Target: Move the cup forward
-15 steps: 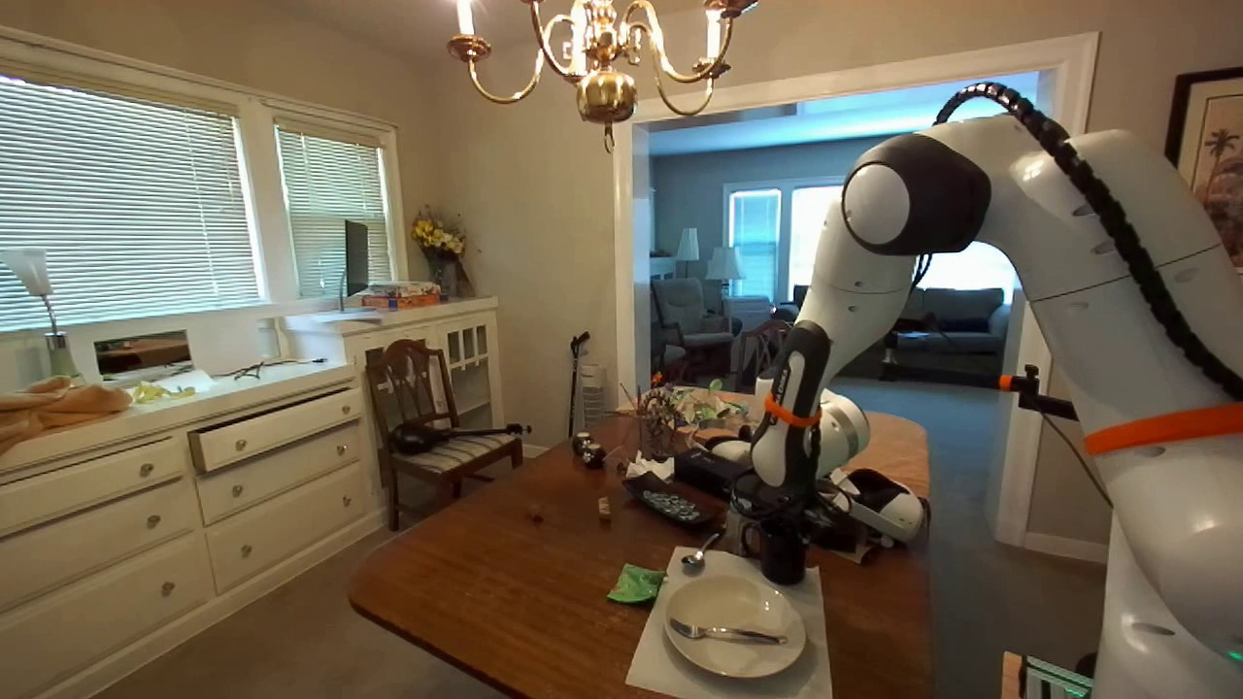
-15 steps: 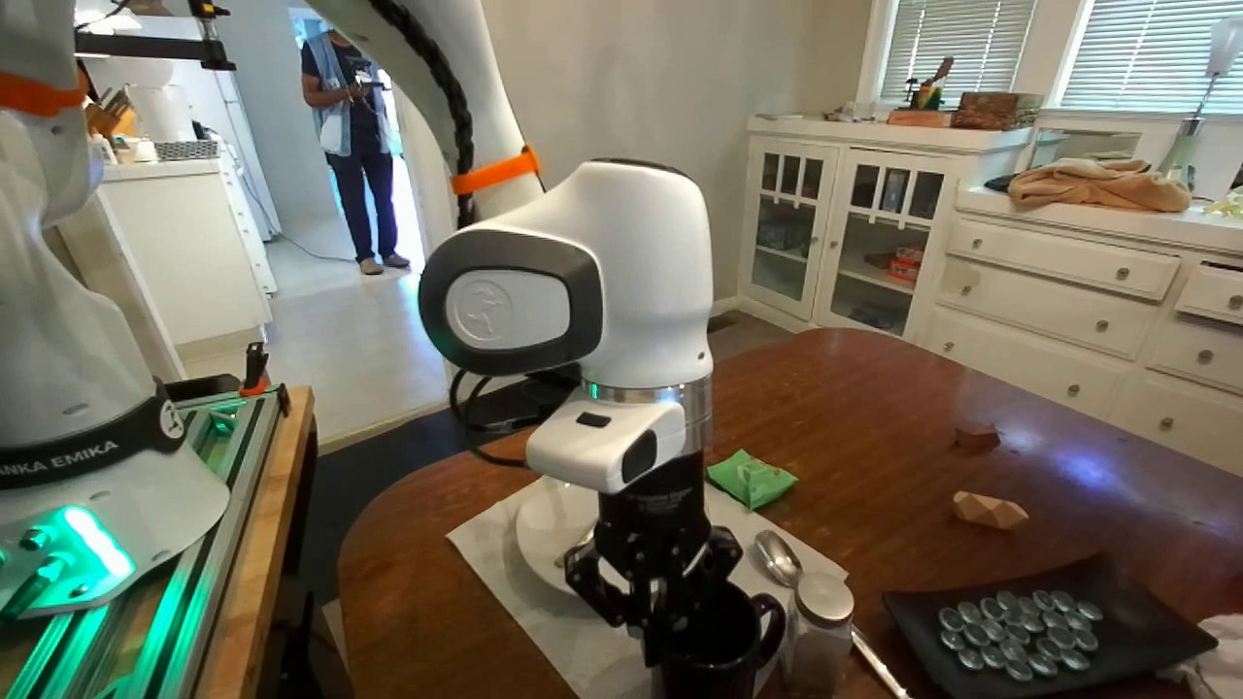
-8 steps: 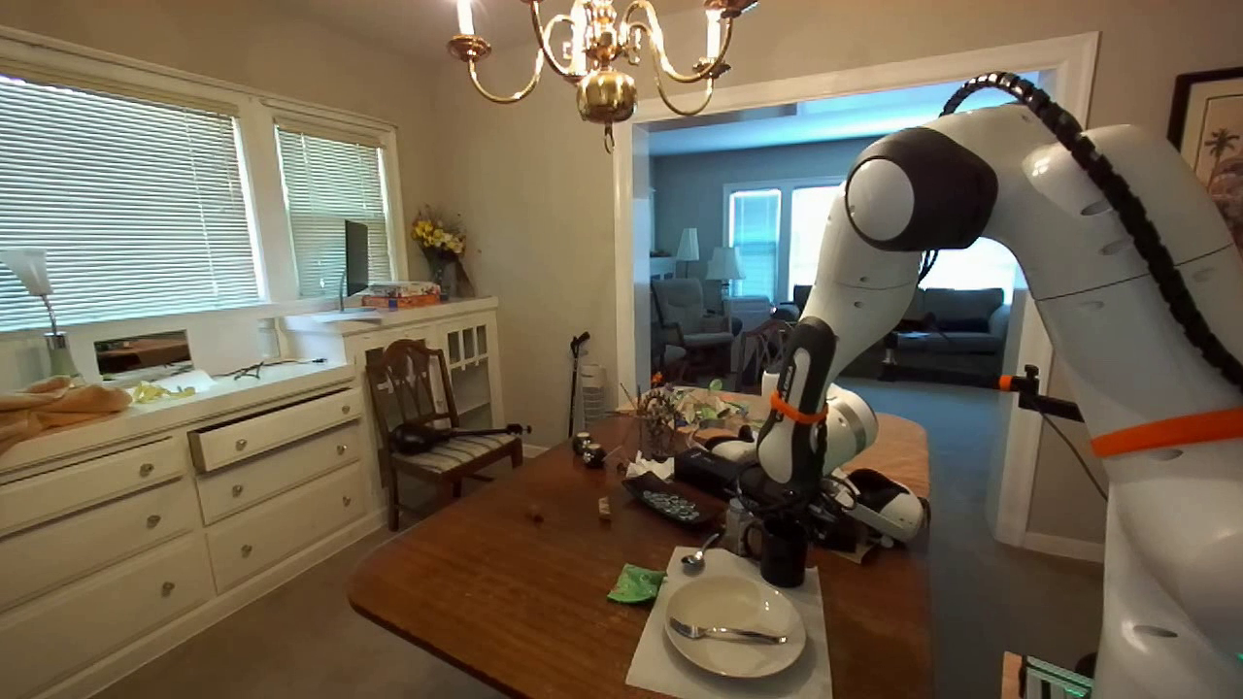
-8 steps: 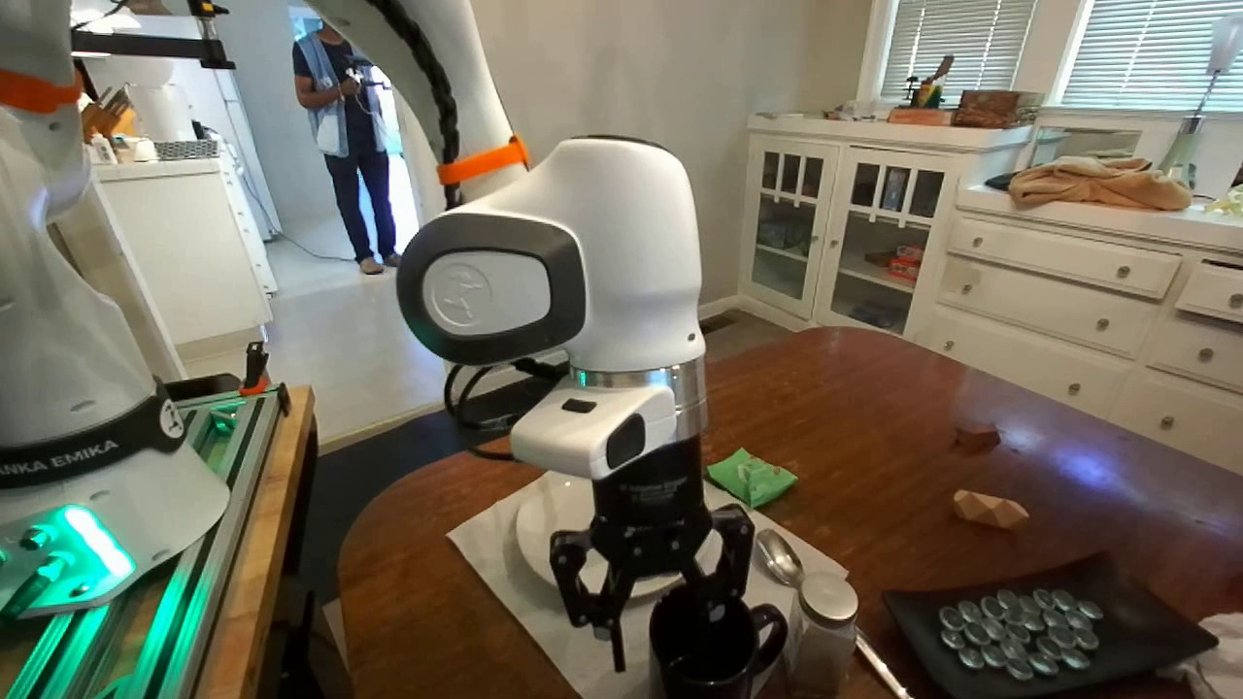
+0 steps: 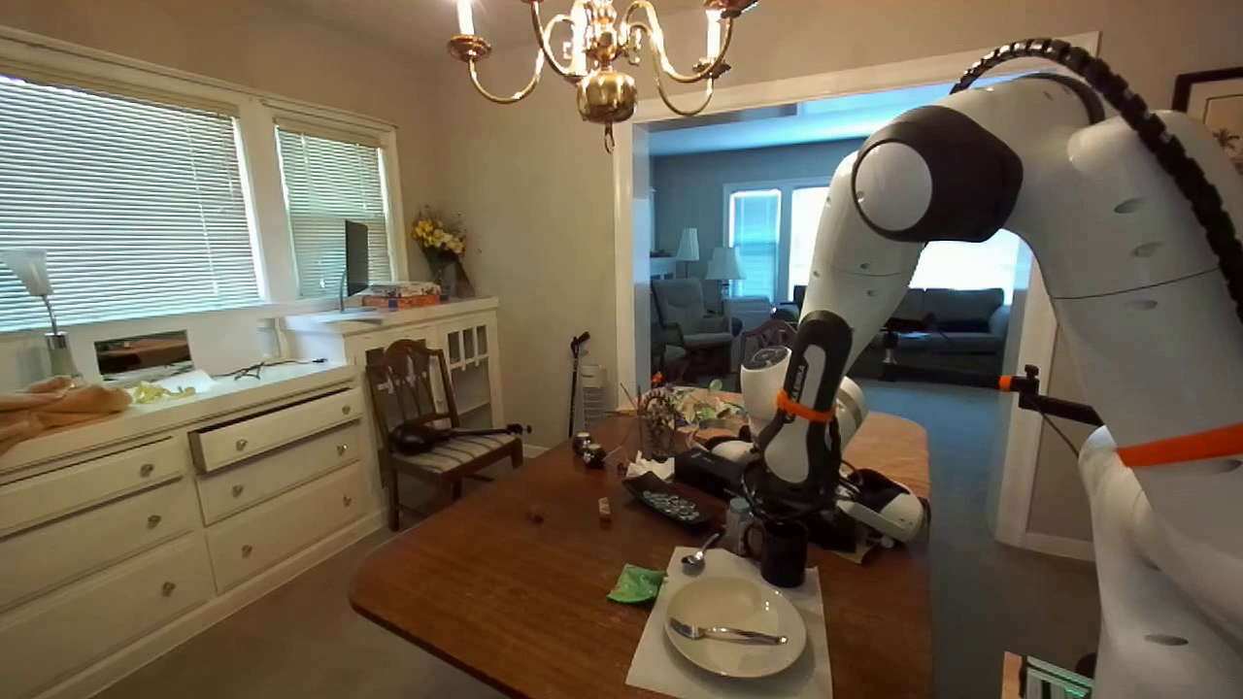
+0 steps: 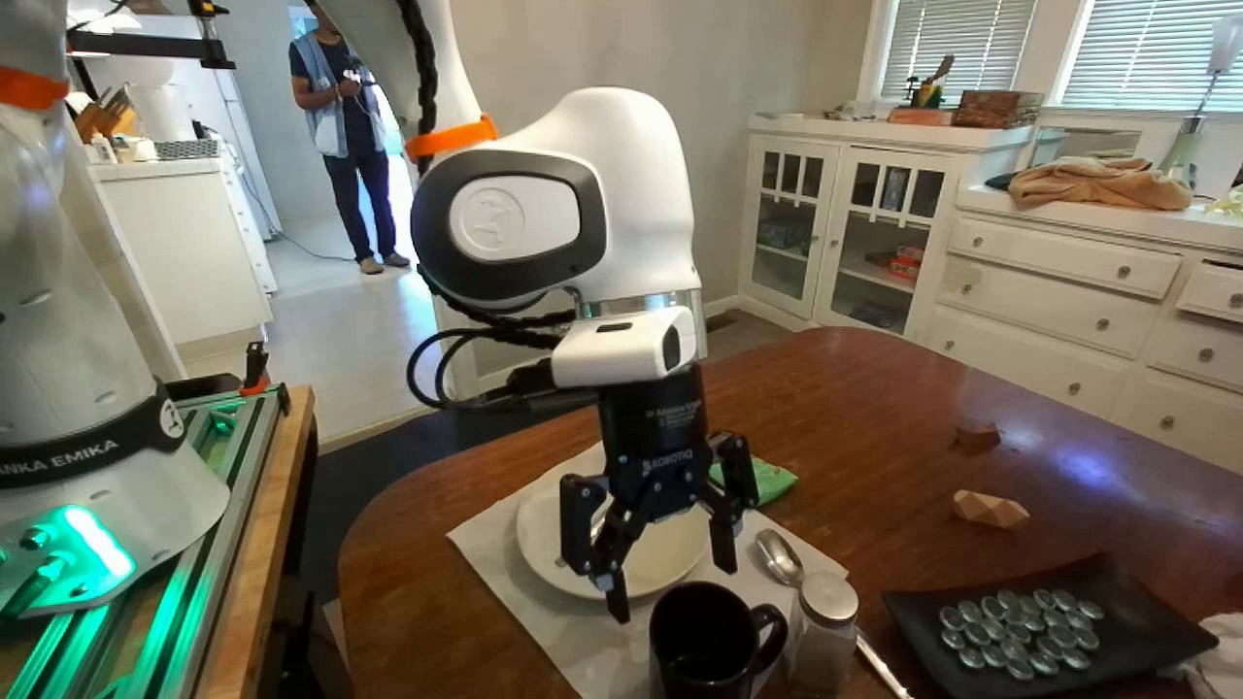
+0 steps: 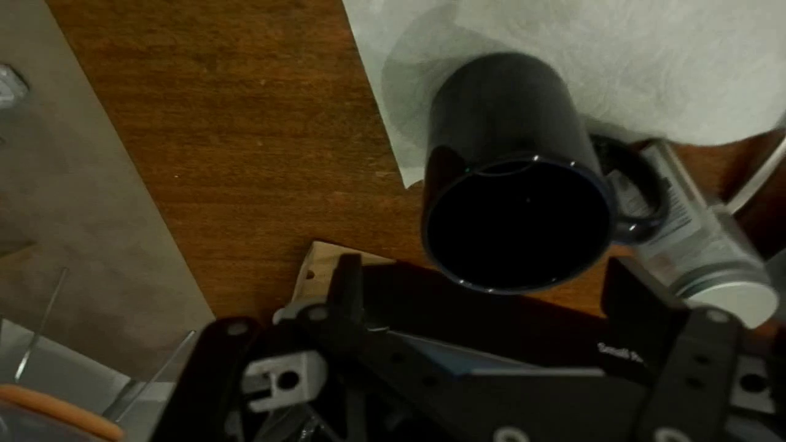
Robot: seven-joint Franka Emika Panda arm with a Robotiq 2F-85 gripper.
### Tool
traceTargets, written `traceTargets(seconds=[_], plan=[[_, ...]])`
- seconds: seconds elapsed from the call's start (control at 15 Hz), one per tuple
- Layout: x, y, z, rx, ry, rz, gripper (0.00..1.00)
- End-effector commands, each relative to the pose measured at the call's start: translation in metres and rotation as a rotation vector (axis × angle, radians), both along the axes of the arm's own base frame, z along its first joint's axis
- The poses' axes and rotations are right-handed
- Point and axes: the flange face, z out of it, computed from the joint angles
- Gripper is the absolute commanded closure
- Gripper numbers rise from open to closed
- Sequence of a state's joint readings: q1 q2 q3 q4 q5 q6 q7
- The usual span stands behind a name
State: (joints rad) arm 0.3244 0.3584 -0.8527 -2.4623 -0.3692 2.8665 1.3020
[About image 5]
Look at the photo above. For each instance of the white table lamp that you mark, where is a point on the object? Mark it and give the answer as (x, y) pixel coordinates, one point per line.
(690, 250)

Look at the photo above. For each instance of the small light wooden block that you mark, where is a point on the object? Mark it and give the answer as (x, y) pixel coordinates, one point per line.
(602, 510)

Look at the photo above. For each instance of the pile of blue glass pebbles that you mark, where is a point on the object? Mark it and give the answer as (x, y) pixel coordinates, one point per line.
(674, 504)

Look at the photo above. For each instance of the wide white window blind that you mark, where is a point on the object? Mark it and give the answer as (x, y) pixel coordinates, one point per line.
(128, 196)

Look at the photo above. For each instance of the white glass-door cabinet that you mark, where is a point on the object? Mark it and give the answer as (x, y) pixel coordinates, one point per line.
(466, 350)

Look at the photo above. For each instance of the white round plate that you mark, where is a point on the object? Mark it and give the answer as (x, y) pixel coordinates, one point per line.
(736, 636)

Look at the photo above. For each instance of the brown paper bag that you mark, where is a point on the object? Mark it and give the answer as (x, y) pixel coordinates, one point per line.
(61, 410)

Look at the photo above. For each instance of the white dresser with drawers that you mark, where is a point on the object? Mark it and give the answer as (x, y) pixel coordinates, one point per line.
(128, 545)

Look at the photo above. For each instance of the green folded cloth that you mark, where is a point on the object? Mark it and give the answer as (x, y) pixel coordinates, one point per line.
(635, 583)

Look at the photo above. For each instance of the black framed picture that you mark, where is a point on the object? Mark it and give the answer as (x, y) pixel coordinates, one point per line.
(1218, 101)

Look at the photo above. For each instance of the narrow white window blind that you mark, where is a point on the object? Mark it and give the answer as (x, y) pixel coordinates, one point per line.
(333, 196)

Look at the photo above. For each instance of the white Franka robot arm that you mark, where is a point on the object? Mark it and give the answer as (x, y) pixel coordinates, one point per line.
(1100, 285)

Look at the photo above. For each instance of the black mug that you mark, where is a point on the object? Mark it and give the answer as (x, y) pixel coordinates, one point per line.
(781, 562)

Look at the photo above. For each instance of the small dark wooden block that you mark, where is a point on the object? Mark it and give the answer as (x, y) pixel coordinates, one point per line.
(537, 513)

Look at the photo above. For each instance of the glass shaker with metal lid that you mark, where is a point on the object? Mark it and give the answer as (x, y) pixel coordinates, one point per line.
(736, 525)

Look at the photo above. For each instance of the white placemat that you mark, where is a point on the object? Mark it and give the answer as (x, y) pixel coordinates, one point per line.
(803, 648)

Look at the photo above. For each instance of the silver spoon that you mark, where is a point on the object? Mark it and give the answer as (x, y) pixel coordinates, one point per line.
(696, 562)

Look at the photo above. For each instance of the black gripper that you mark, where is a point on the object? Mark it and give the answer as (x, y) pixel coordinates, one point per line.
(795, 495)

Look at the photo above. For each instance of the silver fork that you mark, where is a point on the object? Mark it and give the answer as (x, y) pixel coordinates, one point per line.
(722, 636)

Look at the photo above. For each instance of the black violin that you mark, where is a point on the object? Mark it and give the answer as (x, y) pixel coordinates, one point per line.
(446, 435)

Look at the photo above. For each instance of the white crumpled cloth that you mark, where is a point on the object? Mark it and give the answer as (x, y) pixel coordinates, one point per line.
(650, 466)

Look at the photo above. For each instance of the small black gadget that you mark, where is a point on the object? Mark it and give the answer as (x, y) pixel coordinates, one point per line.
(586, 451)

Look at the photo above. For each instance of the yellow flowers in dark vase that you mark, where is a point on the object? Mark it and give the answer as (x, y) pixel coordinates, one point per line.
(439, 248)

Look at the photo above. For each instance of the black rectangular tray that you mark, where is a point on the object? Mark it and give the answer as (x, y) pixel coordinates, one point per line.
(674, 508)

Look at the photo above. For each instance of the white flower in glass vase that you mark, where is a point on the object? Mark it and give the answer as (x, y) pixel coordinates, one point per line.
(39, 296)

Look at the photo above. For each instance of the brass chandelier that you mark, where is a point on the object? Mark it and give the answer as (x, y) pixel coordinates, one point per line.
(602, 61)

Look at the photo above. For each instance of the dark grey sofa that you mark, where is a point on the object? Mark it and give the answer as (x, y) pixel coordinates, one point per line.
(951, 323)

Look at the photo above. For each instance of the dark wooden chair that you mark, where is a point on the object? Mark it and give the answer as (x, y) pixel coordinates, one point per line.
(427, 391)

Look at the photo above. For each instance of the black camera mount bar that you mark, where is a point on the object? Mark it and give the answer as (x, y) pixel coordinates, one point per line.
(1049, 406)

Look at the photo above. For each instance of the grey armchair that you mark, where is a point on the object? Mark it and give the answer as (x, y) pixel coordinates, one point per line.
(683, 333)

